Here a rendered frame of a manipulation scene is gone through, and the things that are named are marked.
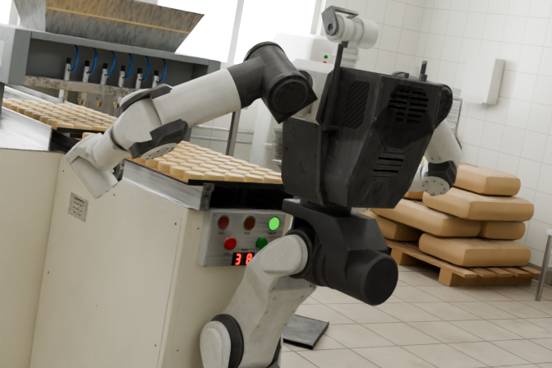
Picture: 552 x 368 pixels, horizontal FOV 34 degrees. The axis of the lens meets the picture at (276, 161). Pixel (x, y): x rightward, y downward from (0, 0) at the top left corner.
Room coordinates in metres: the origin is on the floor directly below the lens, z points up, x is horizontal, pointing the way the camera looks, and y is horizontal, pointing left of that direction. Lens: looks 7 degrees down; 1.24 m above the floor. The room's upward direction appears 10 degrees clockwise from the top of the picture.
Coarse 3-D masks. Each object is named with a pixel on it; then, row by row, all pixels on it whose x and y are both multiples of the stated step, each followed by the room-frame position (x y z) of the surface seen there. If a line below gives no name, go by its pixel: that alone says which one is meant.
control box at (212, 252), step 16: (208, 224) 2.15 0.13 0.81; (240, 224) 2.20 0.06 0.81; (256, 224) 2.24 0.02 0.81; (208, 240) 2.14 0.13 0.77; (224, 240) 2.18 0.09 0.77; (240, 240) 2.21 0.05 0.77; (256, 240) 2.24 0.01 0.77; (272, 240) 2.28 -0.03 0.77; (208, 256) 2.15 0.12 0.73; (224, 256) 2.18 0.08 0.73
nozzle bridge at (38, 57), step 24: (0, 24) 2.64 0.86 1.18; (0, 48) 2.59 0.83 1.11; (24, 48) 2.56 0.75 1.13; (48, 48) 2.69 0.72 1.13; (72, 48) 2.74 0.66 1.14; (96, 48) 2.80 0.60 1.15; (120, 48) 2.75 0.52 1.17; (144, 48) 2.81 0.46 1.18; (0, 72) 2.58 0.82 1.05; (24, 72) 2.56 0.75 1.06; (48, 72) 2.70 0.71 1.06; (72, 72) 2.75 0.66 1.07; (96, 72) 2.80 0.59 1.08; (144, 72) 2.91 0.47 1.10; (168, 72) 2.97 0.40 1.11; (192, 72) 3.03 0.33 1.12; (0, 96) 2.63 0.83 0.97; (120, 96) 2.81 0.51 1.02
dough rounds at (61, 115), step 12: (12, 108) 2.92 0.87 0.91; (24, 108) 2.88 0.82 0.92; (36, 108) 2.96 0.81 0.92; (48, 108) 3.01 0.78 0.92; (60, 108) 3.09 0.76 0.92; (72, 108) 3.15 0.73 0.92; (84, 108) 3.22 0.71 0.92; (36, 120) 2.79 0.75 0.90; (48, 120) 2.71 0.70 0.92; (60, 120) 2.74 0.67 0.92; (72, 120) 2.80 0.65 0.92; (84, 120) 2.86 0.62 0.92; (96, 120) 2.92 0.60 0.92; (108, 120) 2.98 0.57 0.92
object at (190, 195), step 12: (60, 132) 2.69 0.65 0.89; (60, 144) 2.68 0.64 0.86; (72, 144) 2.63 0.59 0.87; (132, 168) 2.36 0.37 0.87; (144, 168) 2.32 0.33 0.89; (132, 180) 2.35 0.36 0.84; (144, 180) 2.31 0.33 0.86; (156, 180) 2.27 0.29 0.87; (168, 180) 2.23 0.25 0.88; (168, 192) 2.22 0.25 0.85; (180, 192) 2.18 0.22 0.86; (192, 192) 2.14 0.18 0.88; (204, 192) 2.12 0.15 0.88; (192, 204) 2.14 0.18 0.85; (204, 204) 2.12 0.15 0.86
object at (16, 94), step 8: (8, 88) 3.73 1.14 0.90; (8, 96) 3.69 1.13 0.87; (16, 96) 3.63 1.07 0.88; (24, 96) 3.58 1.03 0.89; (32, 96) 3.56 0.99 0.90; (256, 192) 2.42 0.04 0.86; (264, 192) 2.39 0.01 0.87; (272, 192) 2.37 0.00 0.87; (280, 192) 2.34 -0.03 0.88; (264, 200) 2.39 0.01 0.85; (272, 200) 2.37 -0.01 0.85; (280, 200) 2.34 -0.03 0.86; (280, 208) 2.34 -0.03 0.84
